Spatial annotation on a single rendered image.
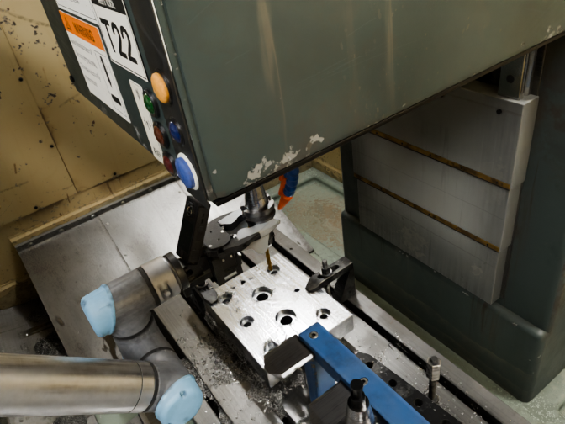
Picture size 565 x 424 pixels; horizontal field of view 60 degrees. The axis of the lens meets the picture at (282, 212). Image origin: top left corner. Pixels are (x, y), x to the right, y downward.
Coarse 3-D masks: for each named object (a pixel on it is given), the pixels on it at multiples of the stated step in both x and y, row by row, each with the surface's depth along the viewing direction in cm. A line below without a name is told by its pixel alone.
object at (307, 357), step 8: (296, 336) 76; (280, 344) 75; (288, 344) 75; (296, 344) 74; (304, 344) 74; (272, 352) 74; (280, 352) 74; (288, 352) 73; (296, 352) 73; (304, 352) 73; (312, 352) 73; (264, 360) 73; (272, 360) 73; (280, 360) 72; (288, 360) 72; (296, 360) 72; (304, 360) 72; (264, 368) 72; (272, 368) 71; (280, 368) 71; (288, 368) 71; (296, 368) 71; (280, 376) 70
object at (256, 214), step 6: (270, 198) 92; (240, 204) 90; (270, 204) 89; (246, 210) 88; (252, 210) 88; (258, 210) 88; (264, 210) 88; (270, 210) 89; (246, 216) 89; (252, 216) 88; (258, 216) 88; (264, 216) 89; (270, 216) 89; (246, 222) 90; (252, 222) 89; (258, 222) 89; (264, 222) 89
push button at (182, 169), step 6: (180, 156) 44; (180, 162) 43; (186, 162) 43; (180, 168) 43; (186, 168) 43; (180, 174) 44; (186, 174) 43; (192, 174) 43; (186, 180) 43; (192, 180) 43; (186, 186) 44; (192, 186) 44
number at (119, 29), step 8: (112, 16) 43; (112, 24) 44; (120, 24) 42; (112, 32) 45; (120, 32) 43; (128, 32) 41; (120, 40) 44; (128, 40) 42; (120, 48) 45; (128, 48) 43; (120, 56) 46; (128, 56) 44; (136, 56) 42; (128, 64) 45; (136, 64) 43
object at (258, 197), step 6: (252, 192) 86; (258, 192) 87; (264, 192) 88; (246, 198) 88; (252, 198) 87; (258, 198) 87; (264, 198) 88; (246, 204) 89; (252, 204) 88; (258, 204) 88; (264, 204) 88
